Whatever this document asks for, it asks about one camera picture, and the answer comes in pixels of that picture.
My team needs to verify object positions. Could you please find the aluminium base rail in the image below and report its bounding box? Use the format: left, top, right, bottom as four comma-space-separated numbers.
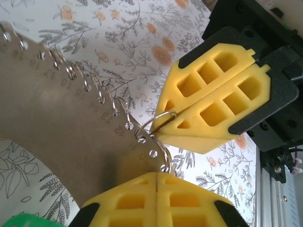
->
257, 141, 303, 227

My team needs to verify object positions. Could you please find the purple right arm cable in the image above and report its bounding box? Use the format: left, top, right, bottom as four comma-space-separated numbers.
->
291, 151, 303, 177

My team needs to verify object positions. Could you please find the green plastic tag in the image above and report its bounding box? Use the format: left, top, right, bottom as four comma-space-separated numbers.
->
3, 212, 68, 227

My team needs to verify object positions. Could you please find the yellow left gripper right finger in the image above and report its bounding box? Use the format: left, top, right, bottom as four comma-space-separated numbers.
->
156, 171, 250, 227

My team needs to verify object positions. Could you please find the black right base mounting plate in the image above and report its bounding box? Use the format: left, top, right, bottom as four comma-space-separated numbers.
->
259, 144, 288, 184

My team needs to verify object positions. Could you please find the floral patterned table cover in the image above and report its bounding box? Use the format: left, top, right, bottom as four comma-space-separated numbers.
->
0, 0, 261, 227

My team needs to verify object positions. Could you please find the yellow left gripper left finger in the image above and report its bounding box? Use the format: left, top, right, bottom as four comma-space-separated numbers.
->
68, 171, 158, 227

